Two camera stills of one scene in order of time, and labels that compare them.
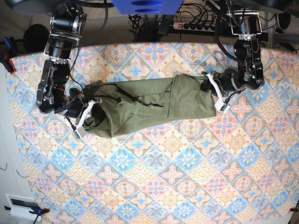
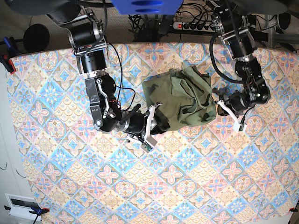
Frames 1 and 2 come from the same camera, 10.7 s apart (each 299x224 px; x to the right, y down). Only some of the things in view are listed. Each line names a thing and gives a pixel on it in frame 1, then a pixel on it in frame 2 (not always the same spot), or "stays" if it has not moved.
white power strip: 194,26 stays
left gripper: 73,109 to 135,124
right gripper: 228,81 to 238,101
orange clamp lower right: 292,209 stays
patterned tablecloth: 241,166 stays
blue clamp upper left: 5,59 stays
